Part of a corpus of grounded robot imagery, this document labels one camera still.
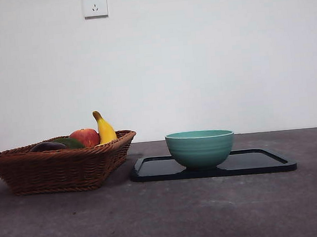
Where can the dark red plum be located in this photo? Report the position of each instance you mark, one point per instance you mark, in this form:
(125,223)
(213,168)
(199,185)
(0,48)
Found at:
(48,147)

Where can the teal ceramic bowl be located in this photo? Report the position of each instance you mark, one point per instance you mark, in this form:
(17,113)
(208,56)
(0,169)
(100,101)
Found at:
(201,150)

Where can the green bumpy avocado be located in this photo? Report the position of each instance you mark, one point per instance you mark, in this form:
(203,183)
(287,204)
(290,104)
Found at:
(74,143)

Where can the red yellow apple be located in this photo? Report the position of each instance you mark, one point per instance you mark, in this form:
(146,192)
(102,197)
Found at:
(86,137)

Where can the yellow banana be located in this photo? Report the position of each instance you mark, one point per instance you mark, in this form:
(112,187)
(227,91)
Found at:
(105,130)

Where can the brown wicker basket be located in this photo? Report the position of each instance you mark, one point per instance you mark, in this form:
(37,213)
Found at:
(55,172)

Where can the dark teal rectangular tray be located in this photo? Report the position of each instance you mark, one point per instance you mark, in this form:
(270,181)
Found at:
(251,163)

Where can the white wall socket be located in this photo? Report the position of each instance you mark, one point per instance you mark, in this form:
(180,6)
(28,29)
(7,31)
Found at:
(95,4)

